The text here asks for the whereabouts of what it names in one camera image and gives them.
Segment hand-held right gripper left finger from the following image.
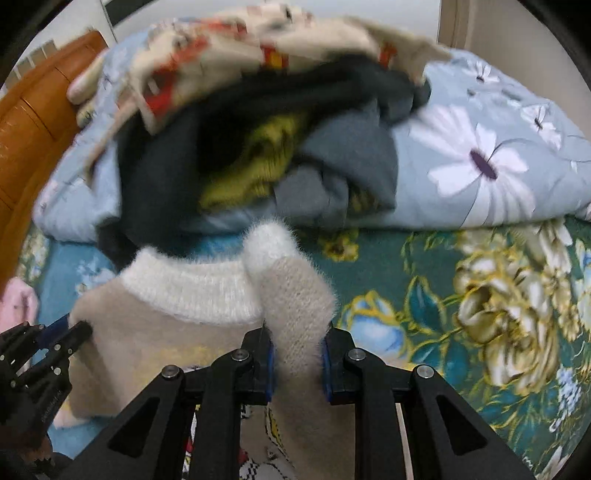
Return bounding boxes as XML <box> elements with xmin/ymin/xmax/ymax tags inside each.
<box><xmin>60</xmin><ymin>327</ymin><xmax>278</xmax><ymax>480</ymax></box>

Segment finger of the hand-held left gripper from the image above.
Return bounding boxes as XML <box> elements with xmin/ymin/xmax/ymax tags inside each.
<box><xmin>28</xmin><ymin>316</ymin><xmax>71</xmax><ymax>352</ymax></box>
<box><xmin>45</xmin><ymin>320</ymin><xmax>93</xmax><ymax>370</ymax></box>

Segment pink cloth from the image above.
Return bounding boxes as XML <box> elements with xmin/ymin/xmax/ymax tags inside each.
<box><xmin>0</xmin><ymin>277</ymin><xmax>40</xmax><ymax>337</ymax></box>

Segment light blue floral quilt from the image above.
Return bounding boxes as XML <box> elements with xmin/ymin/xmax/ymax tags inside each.
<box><xmin>33</xmin><ymin>34</ymin><xmax>591</xmax><ymax>243</ymax></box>

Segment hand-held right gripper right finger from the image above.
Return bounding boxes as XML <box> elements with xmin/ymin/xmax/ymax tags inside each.
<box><xmin>322</xmin><ymin>326</ymin><xmax>542</xmax><ymax>480</ymax></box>

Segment cream patterned garment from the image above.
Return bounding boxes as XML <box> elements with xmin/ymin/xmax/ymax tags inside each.
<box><xmin>67</xmin><ymin>4</ymin><xmax>453</xmax><ymax>134</ymax></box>

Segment pile of dark clothes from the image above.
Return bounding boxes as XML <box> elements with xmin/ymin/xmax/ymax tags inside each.
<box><xmin>95</xmin><ymin>60</ymin><xmax>432</xmax><ymax>273</ymax></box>

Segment beige fuzzy knit sweater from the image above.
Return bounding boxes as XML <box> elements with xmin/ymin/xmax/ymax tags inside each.
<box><xmin>55</xmin><ymin>220</ymin><xmax>340</xmax><ymax>480</ymax></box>

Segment wooden headboard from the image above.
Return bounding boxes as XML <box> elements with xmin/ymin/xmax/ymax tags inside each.
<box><xmin>0</xmin><ymin>31</ymin><xmax>109</xmax><ymax>296</ymax></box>

